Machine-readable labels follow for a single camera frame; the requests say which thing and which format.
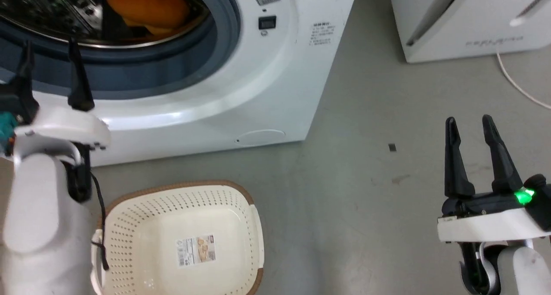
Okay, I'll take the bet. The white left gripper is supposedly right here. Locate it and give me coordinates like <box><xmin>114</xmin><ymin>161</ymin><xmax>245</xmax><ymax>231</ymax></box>
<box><xmin>0</xmin><ymin>37</ymin><xmax>111</xmax><ymax>166</ymax></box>

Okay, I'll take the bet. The white right gripper green light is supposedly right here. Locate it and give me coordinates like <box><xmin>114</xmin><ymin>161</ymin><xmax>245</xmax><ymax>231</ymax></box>
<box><xmin>437</xmin><ymin>114</ymin><xmax>551</xmax><ymax>245</ymax></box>

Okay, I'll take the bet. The orange cloth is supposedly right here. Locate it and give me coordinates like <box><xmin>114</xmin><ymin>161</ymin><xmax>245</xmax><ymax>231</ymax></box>
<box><xmin>105</xmin><ymin>0</ymin><xmax>191</xmax><ymax>37</ymax></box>

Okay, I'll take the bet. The steel washing machine drum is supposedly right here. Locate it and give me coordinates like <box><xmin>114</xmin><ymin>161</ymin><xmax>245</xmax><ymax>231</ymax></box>
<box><xmin>0</xmin><ymin>0</ymin><xmax>212</xmax><ymax>49</ymax></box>

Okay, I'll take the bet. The cream perforated laundry basket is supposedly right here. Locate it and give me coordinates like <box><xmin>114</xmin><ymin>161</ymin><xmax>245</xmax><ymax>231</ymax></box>
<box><xmin>90</xmin><ymin>180</ymin><xmax>264</xmax><ymax>295</ymax></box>

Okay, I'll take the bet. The white front-load washing machine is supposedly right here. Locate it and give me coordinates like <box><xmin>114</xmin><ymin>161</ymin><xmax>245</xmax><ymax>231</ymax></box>
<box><xmin>0</xmin><ymin>0</ymin><xmax>360</xmax><ymax>167</ymax></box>

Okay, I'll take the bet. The paper product sticker in basket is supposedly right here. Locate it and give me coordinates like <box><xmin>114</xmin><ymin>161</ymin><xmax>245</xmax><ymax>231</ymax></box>
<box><xmin>176</xmin><ymin>234</ymin><xmax>216</xmax><ymax>268</ymax></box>

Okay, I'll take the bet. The grey rubber door gasket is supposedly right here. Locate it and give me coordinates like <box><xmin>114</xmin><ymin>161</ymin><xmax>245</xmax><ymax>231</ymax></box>
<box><xmin>0</xmin><ymin>0</ymin><xmax>241</xmax><ymax>101</ymax></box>

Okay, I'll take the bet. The white box appliance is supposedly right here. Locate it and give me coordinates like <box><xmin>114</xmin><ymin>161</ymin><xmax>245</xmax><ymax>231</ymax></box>
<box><xmin>391</xmin><ymin>0</ymin><xmax>551</xmax><ymax>64</ymax></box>

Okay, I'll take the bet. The round filter cover on washer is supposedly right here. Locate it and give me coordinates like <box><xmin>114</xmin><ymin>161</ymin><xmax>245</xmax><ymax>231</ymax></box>
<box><xmin>236</xmin><ymin>129</ymin><xmax>286</xmax><ymax>147</ymax></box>

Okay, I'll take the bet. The white cable on floor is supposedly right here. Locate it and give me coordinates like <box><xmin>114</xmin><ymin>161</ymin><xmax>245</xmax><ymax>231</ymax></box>
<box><xmin>495</xmin><ymin>50</ymin><xmax>551</xmax><ymax>111</ymax></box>

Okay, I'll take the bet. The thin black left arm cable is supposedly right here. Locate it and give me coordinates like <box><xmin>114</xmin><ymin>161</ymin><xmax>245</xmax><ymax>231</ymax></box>
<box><xmin>90</xmin><ymin>174</ymin><xmax>110</xmax><ymax>271</ymax></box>

